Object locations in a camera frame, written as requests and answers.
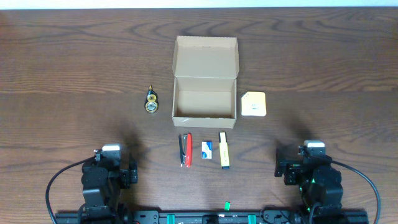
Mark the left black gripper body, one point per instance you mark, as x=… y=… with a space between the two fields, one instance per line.
x=127 y=177

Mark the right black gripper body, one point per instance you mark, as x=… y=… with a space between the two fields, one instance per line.
x=293 y=175

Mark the black yellow correction tape dispenser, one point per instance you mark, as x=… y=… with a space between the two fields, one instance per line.
x=151 y=103

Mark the red black stapler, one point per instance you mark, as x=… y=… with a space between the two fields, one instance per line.
x=185 y=149

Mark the yellow sticky note pad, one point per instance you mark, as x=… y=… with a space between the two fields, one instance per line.
x=253 y=103

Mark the yellow highlighter marker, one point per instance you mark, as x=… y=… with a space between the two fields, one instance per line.
x=224 y=153

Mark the blue white staples box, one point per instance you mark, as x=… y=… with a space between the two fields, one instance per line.
x=206 y=150

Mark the cardboard box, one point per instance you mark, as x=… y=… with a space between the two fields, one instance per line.
x=205 y=82

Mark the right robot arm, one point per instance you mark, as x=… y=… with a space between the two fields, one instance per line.
x=318 y=182

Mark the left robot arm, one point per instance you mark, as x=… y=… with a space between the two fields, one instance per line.
x=103 y=180

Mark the green tape piece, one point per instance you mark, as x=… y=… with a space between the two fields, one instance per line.
x=227 y=206

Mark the black mounting rail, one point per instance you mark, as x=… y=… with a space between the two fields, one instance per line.
x=155 y=217

